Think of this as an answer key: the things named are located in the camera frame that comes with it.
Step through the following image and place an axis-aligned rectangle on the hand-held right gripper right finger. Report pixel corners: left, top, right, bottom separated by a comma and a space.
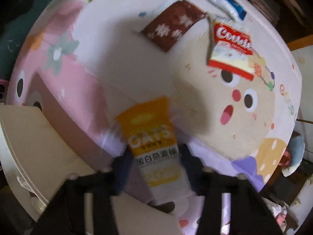
182, 144, 282, 235

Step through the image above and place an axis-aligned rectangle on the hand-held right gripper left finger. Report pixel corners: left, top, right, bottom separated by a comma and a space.
31, 149, 134, 235

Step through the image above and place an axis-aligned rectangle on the orange white snack bar packet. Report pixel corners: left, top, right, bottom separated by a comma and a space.
115, 97, 193, 201

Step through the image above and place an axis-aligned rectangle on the white plastic tray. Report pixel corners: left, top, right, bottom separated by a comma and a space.
0, 103, 184, 235

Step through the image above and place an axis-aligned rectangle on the blue white plush cushion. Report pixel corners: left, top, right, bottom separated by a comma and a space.
285, 135, 306, 177

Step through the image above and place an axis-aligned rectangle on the red white biscuit packet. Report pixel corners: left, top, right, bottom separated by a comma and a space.
207, 17, 256, 81

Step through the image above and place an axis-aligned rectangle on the floral sliding wardrobe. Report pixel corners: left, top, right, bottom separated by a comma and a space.
291, 46, 313, 128

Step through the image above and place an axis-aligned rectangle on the brown snowflake snack packet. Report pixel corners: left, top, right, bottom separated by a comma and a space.
140, 0, 208, 53

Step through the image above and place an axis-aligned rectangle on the blue white snack packet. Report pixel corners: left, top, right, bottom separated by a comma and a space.
196, 0, 247, 21

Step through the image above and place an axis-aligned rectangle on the stack of folded cloths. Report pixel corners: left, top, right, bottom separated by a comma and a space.
245, 0, 282, 22

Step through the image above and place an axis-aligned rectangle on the green chalkboard with pink frame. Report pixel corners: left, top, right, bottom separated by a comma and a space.
0, 0, 64, 66

